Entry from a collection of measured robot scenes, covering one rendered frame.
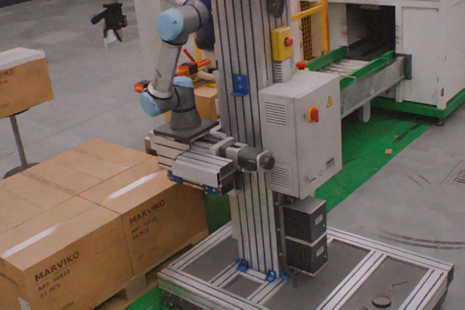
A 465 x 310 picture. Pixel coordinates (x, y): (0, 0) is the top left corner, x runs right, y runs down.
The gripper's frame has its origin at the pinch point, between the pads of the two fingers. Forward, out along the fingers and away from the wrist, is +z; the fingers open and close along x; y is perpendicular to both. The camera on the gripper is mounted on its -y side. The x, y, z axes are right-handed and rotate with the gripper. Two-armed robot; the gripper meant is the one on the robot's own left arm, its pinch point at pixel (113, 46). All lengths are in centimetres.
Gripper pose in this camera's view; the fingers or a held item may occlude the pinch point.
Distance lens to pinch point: 279.9
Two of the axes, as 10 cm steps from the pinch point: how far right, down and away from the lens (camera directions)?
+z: 1.0, 9.2, 3.8
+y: 9.6, 0.1, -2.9
